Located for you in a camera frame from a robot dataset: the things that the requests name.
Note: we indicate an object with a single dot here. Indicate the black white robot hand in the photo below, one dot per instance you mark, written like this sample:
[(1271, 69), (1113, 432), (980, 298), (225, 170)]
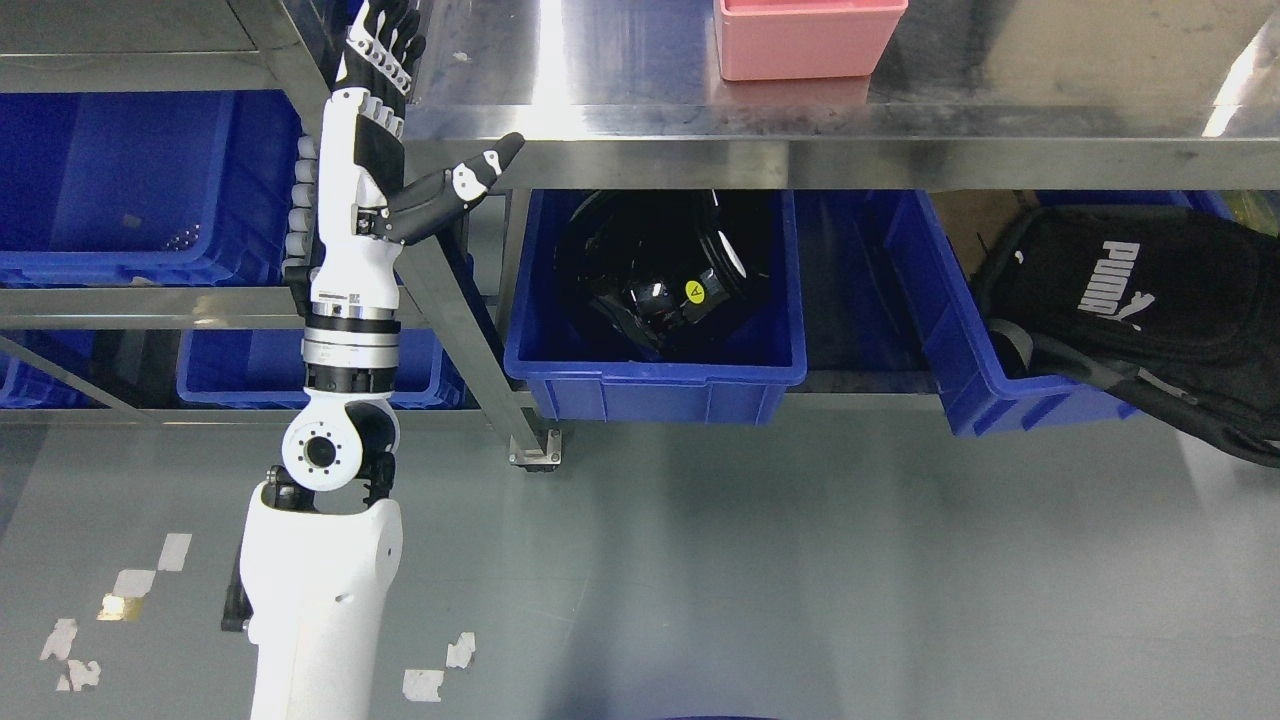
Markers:
[(365, 211)]

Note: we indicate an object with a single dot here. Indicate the blue bin with bag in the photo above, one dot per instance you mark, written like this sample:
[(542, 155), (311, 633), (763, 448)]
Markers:
[(976, 395)]

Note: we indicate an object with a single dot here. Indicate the blue bin lower left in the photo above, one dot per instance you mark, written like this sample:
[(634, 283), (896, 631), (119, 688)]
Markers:
[(263, 369)]

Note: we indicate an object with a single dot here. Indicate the black glossy helmet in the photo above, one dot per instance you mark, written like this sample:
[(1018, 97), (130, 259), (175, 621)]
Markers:
[(665, 275)]

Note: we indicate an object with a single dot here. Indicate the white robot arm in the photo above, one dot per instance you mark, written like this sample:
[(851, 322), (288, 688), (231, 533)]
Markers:
[(322, 540)]

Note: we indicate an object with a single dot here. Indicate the blue bin with helmet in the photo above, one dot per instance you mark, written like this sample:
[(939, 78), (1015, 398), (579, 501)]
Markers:
[(741, 381)]

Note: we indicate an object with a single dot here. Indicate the blue bin far left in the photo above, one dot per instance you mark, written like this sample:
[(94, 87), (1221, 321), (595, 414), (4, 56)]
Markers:
[(26, 387)]

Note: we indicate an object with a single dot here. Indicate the black Puma bag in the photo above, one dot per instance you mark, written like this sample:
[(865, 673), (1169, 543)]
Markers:
[(1171, 310)]

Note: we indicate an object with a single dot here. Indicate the pink storage box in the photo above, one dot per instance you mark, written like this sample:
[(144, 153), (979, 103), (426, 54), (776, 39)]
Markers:
[(770, 40)]

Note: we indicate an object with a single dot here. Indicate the blue bin upper left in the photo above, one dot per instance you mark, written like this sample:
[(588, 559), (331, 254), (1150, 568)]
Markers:
[(188, 188)]

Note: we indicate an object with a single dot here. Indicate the stainless steel shelf rack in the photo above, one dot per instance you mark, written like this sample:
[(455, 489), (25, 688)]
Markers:
[(971, 95)]

